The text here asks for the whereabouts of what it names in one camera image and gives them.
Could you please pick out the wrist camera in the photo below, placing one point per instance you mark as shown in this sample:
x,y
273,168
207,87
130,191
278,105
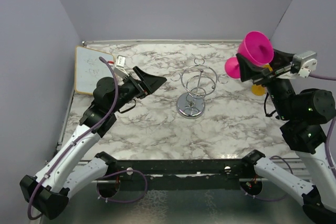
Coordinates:
x,y
118,66
303,64

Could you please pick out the chrome wine glass rack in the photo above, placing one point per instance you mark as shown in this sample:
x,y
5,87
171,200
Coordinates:
x,y
198,81

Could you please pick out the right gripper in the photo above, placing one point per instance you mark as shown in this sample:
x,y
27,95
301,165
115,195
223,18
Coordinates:
x,y
248,68

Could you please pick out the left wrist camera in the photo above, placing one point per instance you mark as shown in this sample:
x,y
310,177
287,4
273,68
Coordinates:
x,y
118,66

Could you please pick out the yellow wine glass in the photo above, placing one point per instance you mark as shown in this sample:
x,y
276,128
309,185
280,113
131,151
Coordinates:
x,y
258,90

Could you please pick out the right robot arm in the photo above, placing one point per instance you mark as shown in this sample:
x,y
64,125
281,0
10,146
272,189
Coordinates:
x,y
303,114

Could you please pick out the small whiteboard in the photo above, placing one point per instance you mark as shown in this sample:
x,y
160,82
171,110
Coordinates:
x,y
89,69

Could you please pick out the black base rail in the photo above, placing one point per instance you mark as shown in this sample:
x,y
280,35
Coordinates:
x,y
188,174

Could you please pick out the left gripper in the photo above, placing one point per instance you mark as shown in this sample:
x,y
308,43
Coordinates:
x,y
153,83

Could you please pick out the pink wine glass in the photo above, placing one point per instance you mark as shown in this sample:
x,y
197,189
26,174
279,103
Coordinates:
x,y
256,47

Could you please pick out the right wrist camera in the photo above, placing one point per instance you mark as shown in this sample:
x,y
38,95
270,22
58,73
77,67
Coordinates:
x,y
303,64

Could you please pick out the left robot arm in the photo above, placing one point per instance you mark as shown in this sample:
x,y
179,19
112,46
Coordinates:
x,y
49,191

